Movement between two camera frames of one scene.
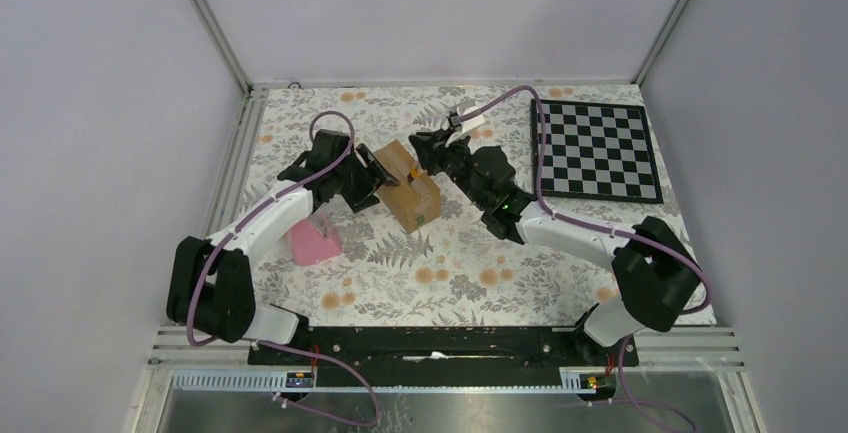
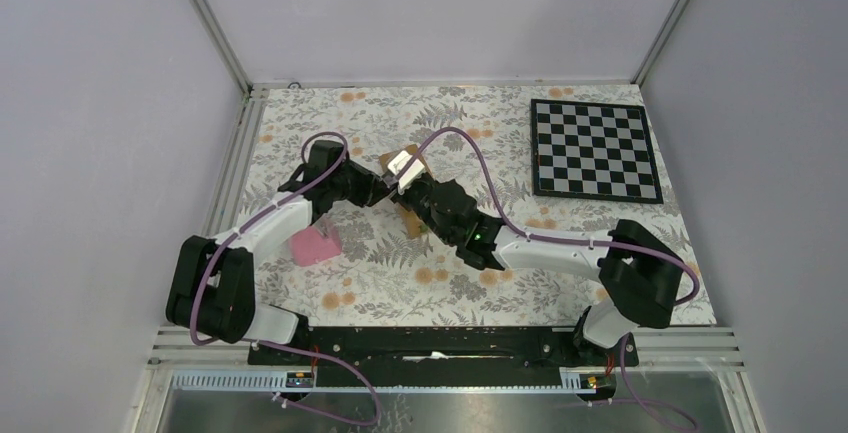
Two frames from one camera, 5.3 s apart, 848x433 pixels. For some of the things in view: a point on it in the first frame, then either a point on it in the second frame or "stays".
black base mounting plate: (443, 350) stays
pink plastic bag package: (310, 244) stays
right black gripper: (432, 148) to (404, 194)
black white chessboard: (594, 150) stays
